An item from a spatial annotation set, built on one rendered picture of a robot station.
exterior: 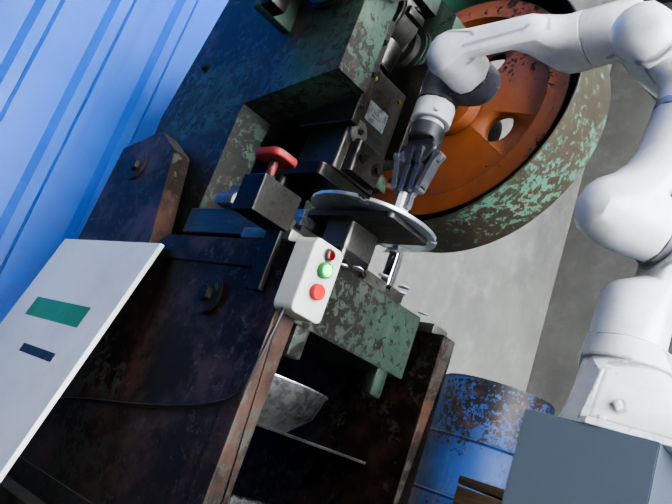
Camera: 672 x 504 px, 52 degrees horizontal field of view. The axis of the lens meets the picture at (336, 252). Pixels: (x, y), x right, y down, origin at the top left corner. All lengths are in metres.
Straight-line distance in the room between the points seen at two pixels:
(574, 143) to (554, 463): 1.02
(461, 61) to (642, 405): 0.76
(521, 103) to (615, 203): 0.92
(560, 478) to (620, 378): 0.16
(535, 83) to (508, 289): 2.77
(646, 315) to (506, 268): 3.53
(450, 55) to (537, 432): 0.77
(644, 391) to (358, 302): 0.61
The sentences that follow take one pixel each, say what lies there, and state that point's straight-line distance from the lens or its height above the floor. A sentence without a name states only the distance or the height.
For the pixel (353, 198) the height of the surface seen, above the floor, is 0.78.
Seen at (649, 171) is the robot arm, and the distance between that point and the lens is 1.15.
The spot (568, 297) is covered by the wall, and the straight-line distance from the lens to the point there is 5.09.
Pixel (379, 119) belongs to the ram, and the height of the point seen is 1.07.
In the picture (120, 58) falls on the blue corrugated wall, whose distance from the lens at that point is 2.68.
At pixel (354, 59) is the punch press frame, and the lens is 1.58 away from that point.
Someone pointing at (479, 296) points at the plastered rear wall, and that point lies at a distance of 4.35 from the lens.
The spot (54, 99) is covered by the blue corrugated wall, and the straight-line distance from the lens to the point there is 2.55.
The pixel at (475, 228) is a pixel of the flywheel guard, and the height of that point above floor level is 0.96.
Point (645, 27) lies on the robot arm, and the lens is 1.26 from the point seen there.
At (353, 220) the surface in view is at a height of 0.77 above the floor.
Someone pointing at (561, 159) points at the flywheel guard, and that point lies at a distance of 1.83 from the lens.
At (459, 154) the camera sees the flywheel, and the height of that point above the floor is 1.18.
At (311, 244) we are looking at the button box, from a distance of 1.17.
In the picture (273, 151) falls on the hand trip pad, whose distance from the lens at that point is 1.23.
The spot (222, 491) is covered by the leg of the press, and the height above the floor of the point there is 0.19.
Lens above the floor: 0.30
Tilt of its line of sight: 15 degrees up
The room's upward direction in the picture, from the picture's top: 20 degrees clockwise
